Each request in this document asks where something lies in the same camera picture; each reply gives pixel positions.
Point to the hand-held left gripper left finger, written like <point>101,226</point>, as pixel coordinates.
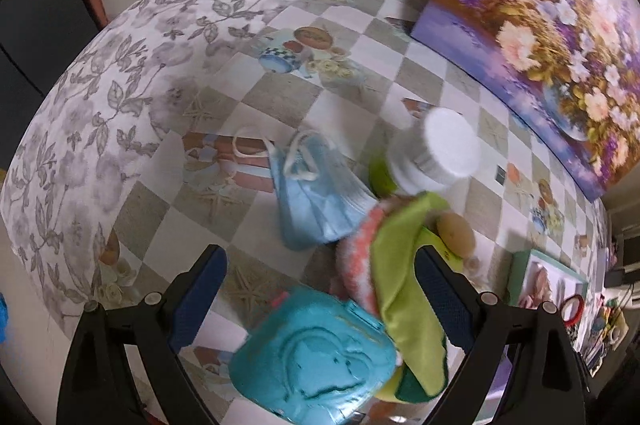
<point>200,300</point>

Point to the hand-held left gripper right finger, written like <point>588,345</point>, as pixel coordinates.
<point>442,305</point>

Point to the lime green cloth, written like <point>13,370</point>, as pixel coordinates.
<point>400,285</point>

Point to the small potato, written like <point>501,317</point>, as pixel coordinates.
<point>455,230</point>

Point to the teal picture book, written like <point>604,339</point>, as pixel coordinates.
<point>520,265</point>

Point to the pink striped fluffy sock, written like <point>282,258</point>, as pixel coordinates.
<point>357,255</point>

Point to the red tape roll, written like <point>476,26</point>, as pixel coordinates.
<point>565,312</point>

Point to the teal plastic case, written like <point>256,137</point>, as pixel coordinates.
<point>310,355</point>

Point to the blue face mask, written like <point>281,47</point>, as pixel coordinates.
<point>320,205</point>

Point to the white bottle green label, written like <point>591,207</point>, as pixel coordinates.
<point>440,145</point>

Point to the pile of colourful small things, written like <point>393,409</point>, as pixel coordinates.
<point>605,325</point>

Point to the black power adapter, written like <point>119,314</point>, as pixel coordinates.
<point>616,277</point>

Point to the checked printed table cover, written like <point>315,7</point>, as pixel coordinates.
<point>280,100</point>

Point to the grey floral tablecloth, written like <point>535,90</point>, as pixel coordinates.
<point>100,105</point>

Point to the flower painting canvas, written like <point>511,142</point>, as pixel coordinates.
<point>550,30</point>

